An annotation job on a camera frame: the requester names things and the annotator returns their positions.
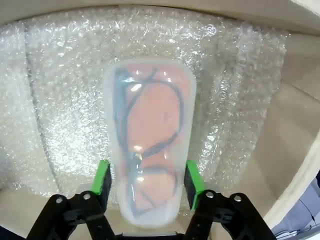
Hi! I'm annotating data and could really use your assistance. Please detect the black right gripper left finger with green tip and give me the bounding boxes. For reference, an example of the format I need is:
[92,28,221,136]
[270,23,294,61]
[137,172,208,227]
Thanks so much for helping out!
[29,159,117,240]

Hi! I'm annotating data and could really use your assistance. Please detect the black right gripper right finger with green tip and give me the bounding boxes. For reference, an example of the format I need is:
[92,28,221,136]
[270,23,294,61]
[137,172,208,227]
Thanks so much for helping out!
[183,159,272,240]

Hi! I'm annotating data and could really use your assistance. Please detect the orange translucent glasses case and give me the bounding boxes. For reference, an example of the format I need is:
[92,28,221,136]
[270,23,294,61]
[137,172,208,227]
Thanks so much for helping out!
[102,57,197,230]

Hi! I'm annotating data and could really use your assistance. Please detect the black glasses in orange case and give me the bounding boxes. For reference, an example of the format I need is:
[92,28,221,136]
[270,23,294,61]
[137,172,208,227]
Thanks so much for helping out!
[113,68,183,218]

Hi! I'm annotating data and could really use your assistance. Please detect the brown cardboard shipping box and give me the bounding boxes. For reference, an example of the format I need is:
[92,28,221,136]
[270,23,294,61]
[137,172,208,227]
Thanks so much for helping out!
[0,0,320,240]

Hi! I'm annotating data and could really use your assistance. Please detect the clear bubble wrap sheet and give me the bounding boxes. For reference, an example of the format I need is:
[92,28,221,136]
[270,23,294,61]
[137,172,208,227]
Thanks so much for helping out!
[0,7,291,203]

